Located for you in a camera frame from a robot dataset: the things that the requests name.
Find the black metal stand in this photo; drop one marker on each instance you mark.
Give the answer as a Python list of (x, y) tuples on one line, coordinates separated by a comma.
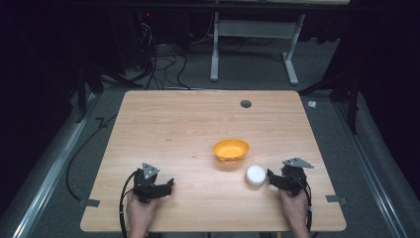
[(353, 99), (82, 92)]

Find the white desk frame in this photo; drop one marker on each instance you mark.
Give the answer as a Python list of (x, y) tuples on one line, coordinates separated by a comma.
[(254, 29)]

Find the orange bowl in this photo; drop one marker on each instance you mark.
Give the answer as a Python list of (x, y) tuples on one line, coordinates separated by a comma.
[(231, 150)]

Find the grey table bracket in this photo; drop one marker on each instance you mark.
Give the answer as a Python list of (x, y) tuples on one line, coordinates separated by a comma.
[(89, 202), (336, 199)]

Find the crumpled white paper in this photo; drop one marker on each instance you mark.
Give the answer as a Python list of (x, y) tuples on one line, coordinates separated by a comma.
[(312, 104)]

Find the metal floor rail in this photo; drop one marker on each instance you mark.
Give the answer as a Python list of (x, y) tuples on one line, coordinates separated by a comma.
[(373, 178), (49, 178)]

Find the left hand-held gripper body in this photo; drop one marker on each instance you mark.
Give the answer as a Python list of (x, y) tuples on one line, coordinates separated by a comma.
[(145, 188)]

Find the person's right hand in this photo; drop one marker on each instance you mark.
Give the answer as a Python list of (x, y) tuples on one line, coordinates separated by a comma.
[(294, 208)]

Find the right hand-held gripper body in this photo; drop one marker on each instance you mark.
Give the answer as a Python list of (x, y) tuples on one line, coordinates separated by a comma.
[(294, 180)]

